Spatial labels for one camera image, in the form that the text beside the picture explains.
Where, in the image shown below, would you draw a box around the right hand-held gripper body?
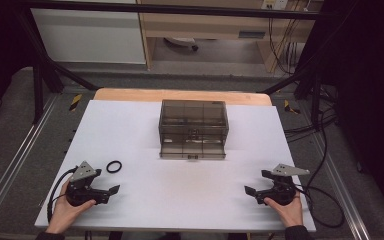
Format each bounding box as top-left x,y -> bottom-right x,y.
255,162 -> 311,206

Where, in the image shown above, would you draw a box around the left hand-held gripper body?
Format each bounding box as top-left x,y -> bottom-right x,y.
66,160 -> 111,207

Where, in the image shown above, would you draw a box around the person's right hand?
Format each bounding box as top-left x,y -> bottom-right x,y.
263,194 -> 304,229

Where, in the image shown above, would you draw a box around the person's left hand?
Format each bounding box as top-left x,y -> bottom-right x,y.
45,179 -> 98,235

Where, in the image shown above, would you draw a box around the yellow black floor tape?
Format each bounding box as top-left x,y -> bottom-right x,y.
283,99 -> 301,115
68,93 -> 83,112

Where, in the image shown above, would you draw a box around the smoky transparent drawer box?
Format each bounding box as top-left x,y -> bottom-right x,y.
158,99 -> 230,160

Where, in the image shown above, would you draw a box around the white cabinet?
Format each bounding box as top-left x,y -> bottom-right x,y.
30,0 -> 147,65

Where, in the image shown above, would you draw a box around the office chair base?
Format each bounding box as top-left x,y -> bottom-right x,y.
163,36 -> 200,52

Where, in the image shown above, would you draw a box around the light wooden desk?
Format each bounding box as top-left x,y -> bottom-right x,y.
136,0 -> 325,73

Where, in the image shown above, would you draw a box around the black rubber ring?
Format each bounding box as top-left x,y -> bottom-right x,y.
105,160 -> 123,174

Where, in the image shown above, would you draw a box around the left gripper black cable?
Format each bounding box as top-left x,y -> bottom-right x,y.
46,167 -> 78,224

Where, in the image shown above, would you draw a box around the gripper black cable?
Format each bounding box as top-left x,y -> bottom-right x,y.
46,167 -> 78,224
293,184 -> 346,230

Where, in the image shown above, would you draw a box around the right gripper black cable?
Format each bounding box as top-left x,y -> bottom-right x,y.
293,184 -> 346,230

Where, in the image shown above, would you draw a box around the aluminium floor rail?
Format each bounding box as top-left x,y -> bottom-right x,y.
0,94 -> 60,228
312,132 -> 372,240

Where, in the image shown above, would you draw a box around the bundle of black floor cables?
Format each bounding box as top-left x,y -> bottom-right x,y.
283,85 -> 339,145

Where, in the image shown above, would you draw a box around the hanging black cables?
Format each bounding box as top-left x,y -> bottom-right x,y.
267,0 -> 314,76

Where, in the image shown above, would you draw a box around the white wall socket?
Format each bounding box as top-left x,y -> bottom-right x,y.
260,0 -> 290,11

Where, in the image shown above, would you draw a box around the black metal frame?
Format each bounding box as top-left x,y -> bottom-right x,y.
11,0 -> 358,125

